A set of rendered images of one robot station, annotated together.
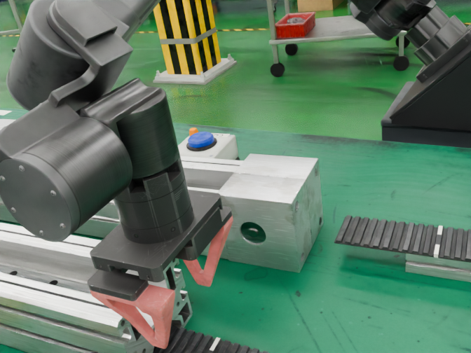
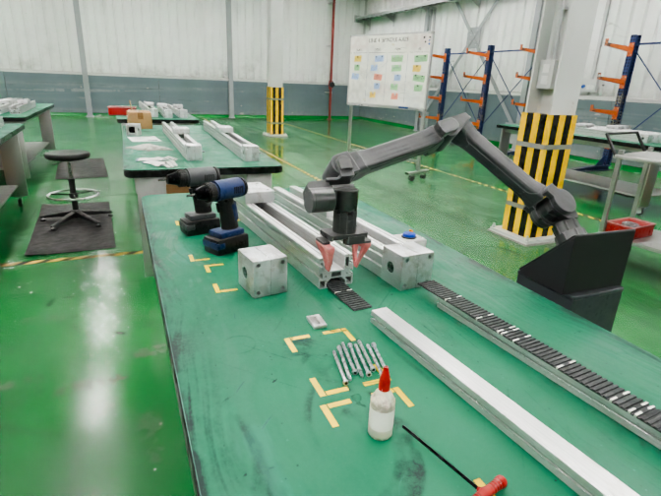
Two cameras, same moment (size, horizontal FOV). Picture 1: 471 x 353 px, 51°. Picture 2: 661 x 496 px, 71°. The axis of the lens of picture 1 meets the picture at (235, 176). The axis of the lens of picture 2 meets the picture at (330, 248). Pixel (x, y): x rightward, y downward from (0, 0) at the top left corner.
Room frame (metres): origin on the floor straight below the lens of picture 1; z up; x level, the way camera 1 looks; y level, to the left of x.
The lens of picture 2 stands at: (-0.59, -0.47, 1.28)
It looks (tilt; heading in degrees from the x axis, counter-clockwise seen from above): 20 degrees down; 32
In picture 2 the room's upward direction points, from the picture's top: 3 degrees clockwise
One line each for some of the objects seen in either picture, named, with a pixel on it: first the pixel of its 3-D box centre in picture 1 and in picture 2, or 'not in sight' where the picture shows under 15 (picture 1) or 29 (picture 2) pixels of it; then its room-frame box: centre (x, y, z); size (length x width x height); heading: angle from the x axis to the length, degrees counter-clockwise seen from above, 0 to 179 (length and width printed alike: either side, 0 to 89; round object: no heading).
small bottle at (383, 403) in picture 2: not in sight; (383, 401); (-0.06, -0.24, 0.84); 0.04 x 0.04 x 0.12
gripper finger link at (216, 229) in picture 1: (187, 254); (351, 250); (0.36, 0.05, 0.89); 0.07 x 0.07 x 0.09; 59
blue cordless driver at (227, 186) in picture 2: not in sight; (217, 217); (0.35, 0.51, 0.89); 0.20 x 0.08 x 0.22; 172
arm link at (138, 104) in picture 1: (129, 135); (343, 199); (0.33, 0.07, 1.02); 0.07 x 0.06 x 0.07; 148
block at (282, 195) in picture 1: (276, 204); (410, 264); (0.51, -0.04, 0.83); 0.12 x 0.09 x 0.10; 151
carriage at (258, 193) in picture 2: not in sight; (252, 196); (0.68, 0.66, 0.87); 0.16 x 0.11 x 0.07; 61
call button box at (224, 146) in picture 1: (202, 163); (405, 246); (0.69, 0.05, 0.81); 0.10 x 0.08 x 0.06; 151
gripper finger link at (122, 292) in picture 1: (155, 293); (333, 252); (0.31, 0.08, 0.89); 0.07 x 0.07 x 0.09; 59
